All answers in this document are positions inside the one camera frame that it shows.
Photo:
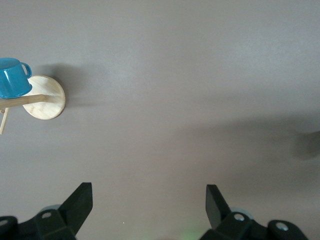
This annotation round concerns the brown table mat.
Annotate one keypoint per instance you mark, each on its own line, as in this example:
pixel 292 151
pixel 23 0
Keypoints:
pixel 175 75

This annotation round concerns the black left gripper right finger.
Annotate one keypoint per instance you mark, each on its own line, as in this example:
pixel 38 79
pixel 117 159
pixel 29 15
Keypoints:
pixel 217 212

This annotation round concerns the wooden mug tree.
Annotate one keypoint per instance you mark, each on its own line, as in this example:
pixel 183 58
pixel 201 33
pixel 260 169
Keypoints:
pixel 47 105

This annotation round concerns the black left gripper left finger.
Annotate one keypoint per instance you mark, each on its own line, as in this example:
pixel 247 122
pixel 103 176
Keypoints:
pixel 75 207

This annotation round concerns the teal enamel mug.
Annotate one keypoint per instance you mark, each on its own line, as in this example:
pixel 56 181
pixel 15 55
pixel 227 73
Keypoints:
pixel 12 80

